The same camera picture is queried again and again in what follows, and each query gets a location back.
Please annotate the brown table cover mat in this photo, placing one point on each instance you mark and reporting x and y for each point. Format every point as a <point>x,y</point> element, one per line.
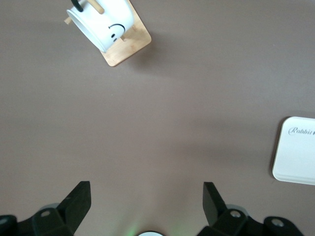
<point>157,110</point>

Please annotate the white smiley face mug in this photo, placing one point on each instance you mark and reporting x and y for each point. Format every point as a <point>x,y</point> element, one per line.
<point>98,24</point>

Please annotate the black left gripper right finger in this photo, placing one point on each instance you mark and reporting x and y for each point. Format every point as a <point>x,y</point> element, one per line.
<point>214,209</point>

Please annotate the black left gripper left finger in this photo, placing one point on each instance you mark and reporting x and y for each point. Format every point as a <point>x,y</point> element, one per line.
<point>71,209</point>

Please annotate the wooden mug tree stand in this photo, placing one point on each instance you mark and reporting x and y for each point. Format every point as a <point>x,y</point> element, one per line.
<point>133,41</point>

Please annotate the white rectangular rabbit tray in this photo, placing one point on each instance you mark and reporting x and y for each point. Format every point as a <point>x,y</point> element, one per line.
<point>297,157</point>

